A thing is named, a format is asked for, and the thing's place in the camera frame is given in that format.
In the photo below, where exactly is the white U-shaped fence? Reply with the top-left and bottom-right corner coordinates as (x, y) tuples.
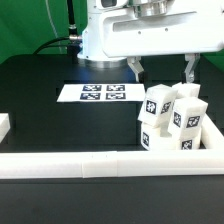
(0, 117), (224, 179)

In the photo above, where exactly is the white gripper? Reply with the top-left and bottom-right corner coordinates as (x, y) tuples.
(99, 0), (224, 83)

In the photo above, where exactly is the white marker sheet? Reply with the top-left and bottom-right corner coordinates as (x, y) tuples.
(57, 84), (145, 102)

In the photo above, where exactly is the black cable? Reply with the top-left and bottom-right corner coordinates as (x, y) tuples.
(33, 0), (83, 56)

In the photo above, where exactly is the grey cable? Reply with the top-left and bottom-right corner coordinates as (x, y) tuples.
(44, 0), (64, 54)

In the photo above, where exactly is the white fence piece left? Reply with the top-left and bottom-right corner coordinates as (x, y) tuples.
(0, 113), (10, 143)

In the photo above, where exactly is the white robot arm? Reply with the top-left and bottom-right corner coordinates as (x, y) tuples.
(78, 0), (224, 83)

